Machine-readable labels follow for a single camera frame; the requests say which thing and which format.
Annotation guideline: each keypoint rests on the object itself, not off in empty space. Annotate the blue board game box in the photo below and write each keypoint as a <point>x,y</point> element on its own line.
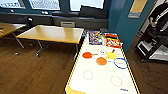
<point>95,37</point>

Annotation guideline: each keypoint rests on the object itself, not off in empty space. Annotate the yellow round paddle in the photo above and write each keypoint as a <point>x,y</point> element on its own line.
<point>111,55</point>

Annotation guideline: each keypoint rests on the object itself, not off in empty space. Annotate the red board game box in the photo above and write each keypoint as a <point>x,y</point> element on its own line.
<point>113,40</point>

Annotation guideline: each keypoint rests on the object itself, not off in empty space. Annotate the dark sofa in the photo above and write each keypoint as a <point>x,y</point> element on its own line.
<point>90,15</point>

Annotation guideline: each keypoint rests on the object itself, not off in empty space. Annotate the low wooden table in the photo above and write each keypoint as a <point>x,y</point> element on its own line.
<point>53,33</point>
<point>10,28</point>

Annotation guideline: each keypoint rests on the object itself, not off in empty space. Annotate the white dining table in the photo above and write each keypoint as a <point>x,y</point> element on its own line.
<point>100,78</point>

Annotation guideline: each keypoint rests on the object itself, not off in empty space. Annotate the black wheeled cart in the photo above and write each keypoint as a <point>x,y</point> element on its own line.
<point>153,46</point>

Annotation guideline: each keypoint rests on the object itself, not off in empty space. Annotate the small yellow wall sign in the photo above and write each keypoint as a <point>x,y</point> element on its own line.
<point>137,7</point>

